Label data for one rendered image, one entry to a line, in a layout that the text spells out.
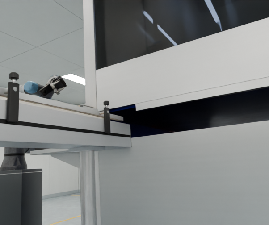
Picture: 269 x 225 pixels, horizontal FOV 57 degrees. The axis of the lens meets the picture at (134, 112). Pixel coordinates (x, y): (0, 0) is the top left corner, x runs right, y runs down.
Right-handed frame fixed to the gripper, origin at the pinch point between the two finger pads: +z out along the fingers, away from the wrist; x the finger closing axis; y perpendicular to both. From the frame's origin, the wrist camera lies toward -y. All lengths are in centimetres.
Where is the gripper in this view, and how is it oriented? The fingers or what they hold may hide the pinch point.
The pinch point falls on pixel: (54, 89)
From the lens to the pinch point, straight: 152.6
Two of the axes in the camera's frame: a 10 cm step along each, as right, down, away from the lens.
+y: 8.1, -5.6, 1.5
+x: 4.7, 7.9, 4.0
